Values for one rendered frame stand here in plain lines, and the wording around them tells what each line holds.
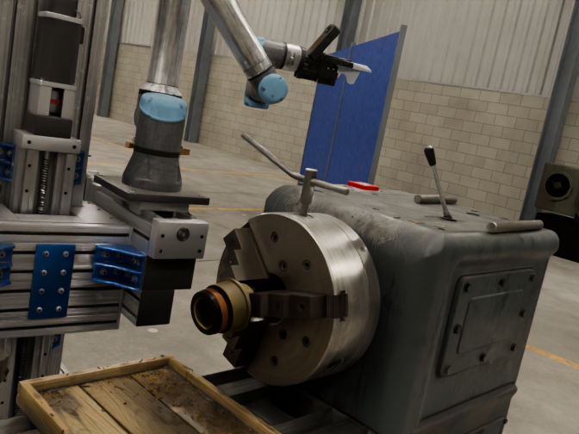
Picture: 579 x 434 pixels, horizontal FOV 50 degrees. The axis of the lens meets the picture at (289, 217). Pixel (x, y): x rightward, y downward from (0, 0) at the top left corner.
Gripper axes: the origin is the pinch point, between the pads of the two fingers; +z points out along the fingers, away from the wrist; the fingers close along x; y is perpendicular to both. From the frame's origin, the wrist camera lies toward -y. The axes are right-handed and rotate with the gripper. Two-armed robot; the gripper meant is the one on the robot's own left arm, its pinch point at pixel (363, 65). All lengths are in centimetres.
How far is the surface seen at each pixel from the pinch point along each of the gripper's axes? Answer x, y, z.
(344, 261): 83, 28, -28
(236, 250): 74, 33, -45
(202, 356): -120, 176, -1
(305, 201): 73, 22, -34
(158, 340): -138, 179, -23
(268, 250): 73, 32, -39
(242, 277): 78, 36, -44
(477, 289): 76, 34, 5
